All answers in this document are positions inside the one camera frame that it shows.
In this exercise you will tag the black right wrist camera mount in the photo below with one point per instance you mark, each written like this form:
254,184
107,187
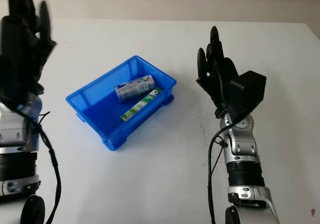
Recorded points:
248,91

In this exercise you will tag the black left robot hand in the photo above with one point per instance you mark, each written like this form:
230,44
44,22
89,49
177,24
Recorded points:
17,54

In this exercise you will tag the green white toothpaste box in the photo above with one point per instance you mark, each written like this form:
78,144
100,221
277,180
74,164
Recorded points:
141,105

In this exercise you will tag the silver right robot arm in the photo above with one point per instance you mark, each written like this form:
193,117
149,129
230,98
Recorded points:
242,146

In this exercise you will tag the blue plastic tray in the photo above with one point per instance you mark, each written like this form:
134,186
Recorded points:
100,114

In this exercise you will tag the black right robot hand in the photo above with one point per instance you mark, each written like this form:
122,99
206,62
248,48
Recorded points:
217,76

